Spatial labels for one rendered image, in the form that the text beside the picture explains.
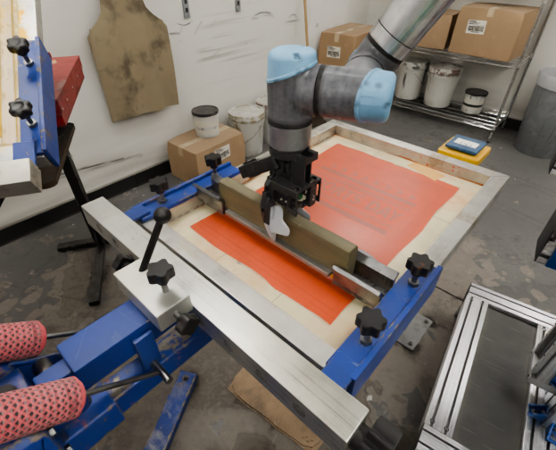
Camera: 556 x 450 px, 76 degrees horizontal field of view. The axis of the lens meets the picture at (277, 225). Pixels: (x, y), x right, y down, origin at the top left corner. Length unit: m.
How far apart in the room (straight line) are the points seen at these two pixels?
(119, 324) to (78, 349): 0.06
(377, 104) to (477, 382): 1.26
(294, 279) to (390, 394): 1.08
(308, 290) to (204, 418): 1.03
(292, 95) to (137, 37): 2.17
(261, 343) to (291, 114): 0.34
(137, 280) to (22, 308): 1.74
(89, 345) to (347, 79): 0.52
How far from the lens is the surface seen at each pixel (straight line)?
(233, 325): 0.55
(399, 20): 0.65
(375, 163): 1.14
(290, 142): 0.59
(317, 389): 0.50
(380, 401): 1.69
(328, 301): 0.69
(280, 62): 0.56
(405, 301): 0.66
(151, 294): 0.57
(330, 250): 0.66
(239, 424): 1.61
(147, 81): 2.73
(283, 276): 0.73
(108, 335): 0.59
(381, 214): 0.92
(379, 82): 0.55
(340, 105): 0.55
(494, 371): 1.67
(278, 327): 0.61
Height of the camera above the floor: 1.48
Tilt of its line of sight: 39 degrees down
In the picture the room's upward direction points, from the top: straight up
